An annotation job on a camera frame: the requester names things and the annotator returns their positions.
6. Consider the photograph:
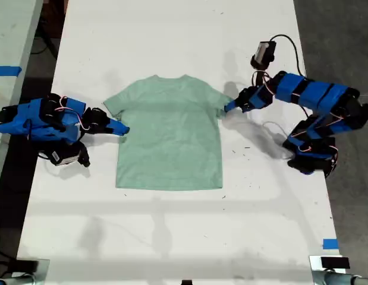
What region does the grey metal tube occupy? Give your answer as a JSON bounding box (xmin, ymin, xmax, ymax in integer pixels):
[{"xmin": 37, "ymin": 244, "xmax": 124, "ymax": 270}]
[
  {"xmin": 322, "ymin": 271, "xmax": 368, "ymax": 285},
  {"xmin": 0, "ymin": 274, "xmax": 34, "ymax": 285}
]

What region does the small black box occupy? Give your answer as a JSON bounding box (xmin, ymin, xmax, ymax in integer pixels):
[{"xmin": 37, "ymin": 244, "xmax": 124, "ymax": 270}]
[
  {"xmin": 14, "ymin": 259, "xmax": 39, "ymax": 273},
  {"xmin": 320, "ymin": 256, "xmax": 351, "ymax": 270}
]

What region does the shiny metal plate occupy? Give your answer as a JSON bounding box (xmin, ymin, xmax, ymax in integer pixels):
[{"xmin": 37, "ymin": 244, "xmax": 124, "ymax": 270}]
[
  {"xmin": 309, "ymin": 255, "xmax": 351, "ymax": 285},
  {"xmin": 18, "ymin": 258, "xmax": 51, "ymax": 285}
]

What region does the black camera cable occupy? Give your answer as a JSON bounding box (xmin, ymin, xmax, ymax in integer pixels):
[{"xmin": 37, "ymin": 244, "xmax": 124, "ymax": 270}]
[{"xmin": 269, "ymin": 34, "xmax": 305, "ymax": 77}]

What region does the small blue tape patch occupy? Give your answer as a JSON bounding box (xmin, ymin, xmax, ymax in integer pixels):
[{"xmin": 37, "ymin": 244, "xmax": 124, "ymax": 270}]
[{"xmin": 322, "ymin": 238, "xmax": 339, "ymax": 251}]

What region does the black camera box grey face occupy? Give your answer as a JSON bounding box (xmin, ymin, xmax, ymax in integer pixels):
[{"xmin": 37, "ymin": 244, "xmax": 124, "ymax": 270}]
[{"xmin": 250, "ymin": 40, "xmax": 277, "ymax": 69}]

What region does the pale side table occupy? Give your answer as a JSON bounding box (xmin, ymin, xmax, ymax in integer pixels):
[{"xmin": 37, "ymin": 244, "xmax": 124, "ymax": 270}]
[{"xmin": 0, "ymin": 0, "xmax": 44, "ymax": 194}]

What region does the black camera box with label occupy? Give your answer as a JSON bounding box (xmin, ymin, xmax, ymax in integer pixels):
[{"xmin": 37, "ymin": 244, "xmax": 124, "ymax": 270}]
[{"xmin": 49, "ymin": 141, "xmax": 92, "ymax": 167}]

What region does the pale green T-shirt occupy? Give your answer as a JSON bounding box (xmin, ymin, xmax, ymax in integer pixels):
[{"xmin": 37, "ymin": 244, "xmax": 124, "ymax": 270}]
[{"xmin": 102, "ymin": 74, "xmax": 234, "ymax": 191}]

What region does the long blue tape strip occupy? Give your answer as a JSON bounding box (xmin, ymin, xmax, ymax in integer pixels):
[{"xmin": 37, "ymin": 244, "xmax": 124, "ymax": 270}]
[{"xmin": 0, "ymin": 65, "xmax": 23, "ymax": 78}]

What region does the thin white cable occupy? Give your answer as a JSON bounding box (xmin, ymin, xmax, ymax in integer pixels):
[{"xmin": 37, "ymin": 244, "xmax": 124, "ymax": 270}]
[{"xmin": 262, "ymin": 121, "xmax": 293, "ymax": 157}]

